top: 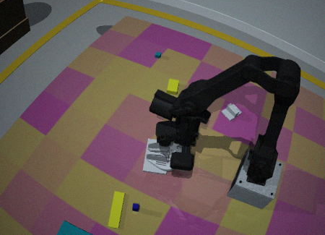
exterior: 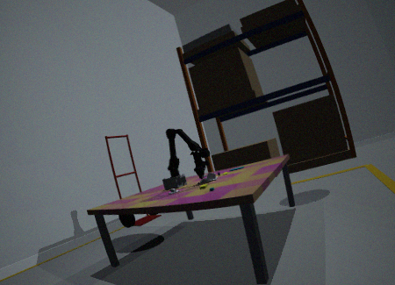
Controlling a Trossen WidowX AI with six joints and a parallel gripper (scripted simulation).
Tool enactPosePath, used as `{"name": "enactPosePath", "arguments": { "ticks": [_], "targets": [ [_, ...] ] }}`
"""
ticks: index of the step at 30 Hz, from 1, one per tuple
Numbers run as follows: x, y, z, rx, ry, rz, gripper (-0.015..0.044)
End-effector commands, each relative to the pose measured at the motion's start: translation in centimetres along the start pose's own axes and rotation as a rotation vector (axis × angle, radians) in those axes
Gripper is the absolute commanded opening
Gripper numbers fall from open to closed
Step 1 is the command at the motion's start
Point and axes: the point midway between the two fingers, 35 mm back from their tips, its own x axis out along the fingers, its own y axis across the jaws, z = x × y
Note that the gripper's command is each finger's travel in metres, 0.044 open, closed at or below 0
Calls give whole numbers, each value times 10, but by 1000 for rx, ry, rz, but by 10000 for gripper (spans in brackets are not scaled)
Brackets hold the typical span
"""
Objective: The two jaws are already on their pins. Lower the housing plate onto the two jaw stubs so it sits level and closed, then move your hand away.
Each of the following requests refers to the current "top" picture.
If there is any yellow rectangular block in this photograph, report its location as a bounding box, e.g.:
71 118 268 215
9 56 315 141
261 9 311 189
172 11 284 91
167 79 179 95

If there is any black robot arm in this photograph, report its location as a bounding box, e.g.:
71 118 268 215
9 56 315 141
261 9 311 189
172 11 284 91
149 54 301 186

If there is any yellow flat bar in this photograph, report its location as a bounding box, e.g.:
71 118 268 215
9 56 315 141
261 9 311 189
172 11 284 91
108 191 125 229

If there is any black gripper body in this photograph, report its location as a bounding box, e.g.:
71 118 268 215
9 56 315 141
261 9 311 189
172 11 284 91
170 124 199 171

